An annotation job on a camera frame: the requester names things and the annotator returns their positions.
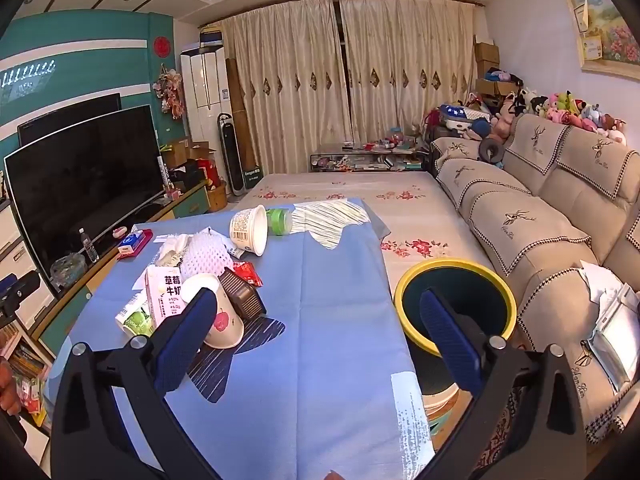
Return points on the red blue tissue pack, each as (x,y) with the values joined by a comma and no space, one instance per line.
(133,243)

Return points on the blue tablecloth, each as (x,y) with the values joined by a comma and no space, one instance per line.
(324,383)

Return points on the paper cup with red lips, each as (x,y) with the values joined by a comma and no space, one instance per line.
(226,329)

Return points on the stacked plastic basins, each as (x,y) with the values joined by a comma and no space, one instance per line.
(439,390)

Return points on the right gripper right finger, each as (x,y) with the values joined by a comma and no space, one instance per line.
(546,439)

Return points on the green coconut water bottle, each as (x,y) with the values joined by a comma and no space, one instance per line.
(135,318)

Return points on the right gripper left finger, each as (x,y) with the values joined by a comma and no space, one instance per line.
(89,437)

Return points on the left beige curtain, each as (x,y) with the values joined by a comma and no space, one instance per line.
(292,76)

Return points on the white foam fruit net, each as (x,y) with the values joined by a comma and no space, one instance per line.
(205,253)

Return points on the framed floral painting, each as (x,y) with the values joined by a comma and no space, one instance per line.
(605,43)

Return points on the wooden green tv stand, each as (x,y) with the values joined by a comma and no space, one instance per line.
(54,323)

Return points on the floral bed sheet mattress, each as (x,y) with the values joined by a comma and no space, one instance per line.
(423,223)

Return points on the dried flower wall decoration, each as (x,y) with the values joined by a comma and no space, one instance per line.
(168,88)

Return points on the right beige curtain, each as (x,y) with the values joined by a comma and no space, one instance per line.
(404,58)

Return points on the patterned red rug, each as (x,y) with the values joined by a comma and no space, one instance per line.
(502,430)

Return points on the light blue document bag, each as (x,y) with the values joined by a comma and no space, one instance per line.
(614,340)

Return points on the beige sofa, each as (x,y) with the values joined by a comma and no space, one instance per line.
(563,197)

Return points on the clear water bottle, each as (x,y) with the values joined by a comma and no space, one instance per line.
(90,250)

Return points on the yellow rimmed green trash bin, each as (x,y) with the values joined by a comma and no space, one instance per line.
(471,289)

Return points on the person's left hand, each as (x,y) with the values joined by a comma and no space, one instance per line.
(9,400)

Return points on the row of plush toys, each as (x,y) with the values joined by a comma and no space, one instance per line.
(563,108)

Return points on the beige curtain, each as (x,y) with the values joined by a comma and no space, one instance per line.
(292,76)
(404,58)

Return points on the brown plastic tray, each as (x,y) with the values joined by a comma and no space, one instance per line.
(242,295)

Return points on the white cabinet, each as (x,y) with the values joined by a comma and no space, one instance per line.
(206,89)

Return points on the black neck pillow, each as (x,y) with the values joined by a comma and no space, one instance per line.
(491,151)

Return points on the red snack wrapper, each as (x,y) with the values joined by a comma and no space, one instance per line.
(246,271)

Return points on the white instant noodle cup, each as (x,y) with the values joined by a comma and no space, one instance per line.
(248,229)

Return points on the black tower fan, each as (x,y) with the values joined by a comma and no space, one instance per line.
(230,150)

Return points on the low cluttered glass table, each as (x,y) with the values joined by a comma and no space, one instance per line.
(374,157)

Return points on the pink milk carton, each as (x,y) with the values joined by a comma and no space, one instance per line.
(163,286)

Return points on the black flat screen television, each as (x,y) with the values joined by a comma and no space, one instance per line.
(85,178)

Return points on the glass ashtray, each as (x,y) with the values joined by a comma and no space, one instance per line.
(68,270)

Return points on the white papers on sofa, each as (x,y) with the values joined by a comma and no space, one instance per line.
(604,287)

